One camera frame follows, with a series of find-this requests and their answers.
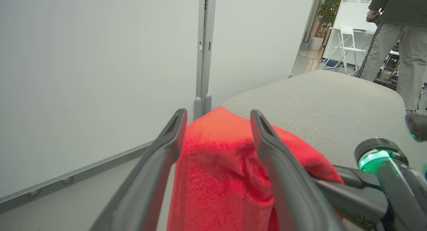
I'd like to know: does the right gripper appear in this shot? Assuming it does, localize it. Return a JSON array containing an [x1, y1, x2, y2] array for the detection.
[[310, 138, 427, 231]]

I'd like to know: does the grey partition bottom rail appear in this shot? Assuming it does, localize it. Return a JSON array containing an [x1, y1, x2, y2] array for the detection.
[[0, 141, 154, 213]]

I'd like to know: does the white folding chair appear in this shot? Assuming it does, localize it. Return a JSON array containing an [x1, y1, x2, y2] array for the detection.
[[323, 26, 367, 74]]

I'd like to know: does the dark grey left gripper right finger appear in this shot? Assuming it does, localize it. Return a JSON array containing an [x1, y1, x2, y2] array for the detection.
[[250, 110, 344, 231]]

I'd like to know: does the grey slim partition post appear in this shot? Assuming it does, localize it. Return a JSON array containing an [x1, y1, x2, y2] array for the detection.
[[289, 0, 323, 78]]

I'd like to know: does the grey double partition post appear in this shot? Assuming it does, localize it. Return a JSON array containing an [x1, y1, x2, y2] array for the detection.
[[194, 0, 217, 120]]

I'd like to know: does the equipment cart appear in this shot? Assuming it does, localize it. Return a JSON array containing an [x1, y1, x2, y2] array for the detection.
[[374, 50, 401, 88]]

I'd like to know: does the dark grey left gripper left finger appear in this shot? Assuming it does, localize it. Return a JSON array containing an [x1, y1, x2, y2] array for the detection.
[[88, 108, 188, 231]]

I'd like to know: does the green potted plant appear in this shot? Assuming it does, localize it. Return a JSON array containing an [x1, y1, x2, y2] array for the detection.
[[317, 0, 344, 38]]

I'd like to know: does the red garment with white trim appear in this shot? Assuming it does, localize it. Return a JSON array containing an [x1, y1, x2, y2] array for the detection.
[[167, 106, 344, 231]]

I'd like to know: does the white plant pot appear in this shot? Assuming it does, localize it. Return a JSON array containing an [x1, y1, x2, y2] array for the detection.
[[309, 37, 325, 51]]

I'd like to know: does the grey sofa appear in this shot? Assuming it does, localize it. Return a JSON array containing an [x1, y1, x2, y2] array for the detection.
[[221, 70, 427, 231]]

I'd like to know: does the white table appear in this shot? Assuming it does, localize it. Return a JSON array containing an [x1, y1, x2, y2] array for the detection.
[[329, 27, 377, 36]]

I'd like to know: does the person in dark jacket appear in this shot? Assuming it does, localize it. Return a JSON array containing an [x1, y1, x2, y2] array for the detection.
[[354, 0, 427, 113]]

